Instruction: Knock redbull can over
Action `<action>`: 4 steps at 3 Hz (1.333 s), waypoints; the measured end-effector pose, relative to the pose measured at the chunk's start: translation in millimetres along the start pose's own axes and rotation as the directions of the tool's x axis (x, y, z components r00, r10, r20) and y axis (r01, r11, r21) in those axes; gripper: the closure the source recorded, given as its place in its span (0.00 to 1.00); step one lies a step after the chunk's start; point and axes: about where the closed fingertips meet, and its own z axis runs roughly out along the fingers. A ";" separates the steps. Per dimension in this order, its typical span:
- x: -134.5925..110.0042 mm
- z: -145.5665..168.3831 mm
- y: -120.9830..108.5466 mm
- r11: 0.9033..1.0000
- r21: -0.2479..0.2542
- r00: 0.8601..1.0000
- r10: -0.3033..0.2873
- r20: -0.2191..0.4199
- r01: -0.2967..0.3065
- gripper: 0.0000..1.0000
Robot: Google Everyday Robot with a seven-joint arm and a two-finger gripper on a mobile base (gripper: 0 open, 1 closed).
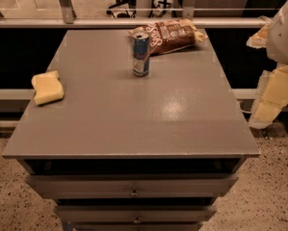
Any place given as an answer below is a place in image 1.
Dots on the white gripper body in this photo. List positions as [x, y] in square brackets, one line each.
[283, 40]

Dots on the brown chip bag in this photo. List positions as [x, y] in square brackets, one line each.
[170, 36]

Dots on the metal railing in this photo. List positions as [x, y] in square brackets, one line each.
[80, 14]

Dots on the yellow sponge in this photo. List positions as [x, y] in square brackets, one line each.
[48, 88]

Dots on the grey drawer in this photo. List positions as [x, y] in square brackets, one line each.
[132, 186]
[135, 214]

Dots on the blue silver redbull can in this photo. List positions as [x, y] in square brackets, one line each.
[140, 57]

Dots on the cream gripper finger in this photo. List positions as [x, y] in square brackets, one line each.
[259, 39]
[271, 97]

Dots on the top grey drawer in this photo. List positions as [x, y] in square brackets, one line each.
[132, 186]

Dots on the grey drawer cabinet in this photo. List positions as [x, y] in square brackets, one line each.
[181, 118]

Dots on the black office chair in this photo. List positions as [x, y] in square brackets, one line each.
[130, 12]

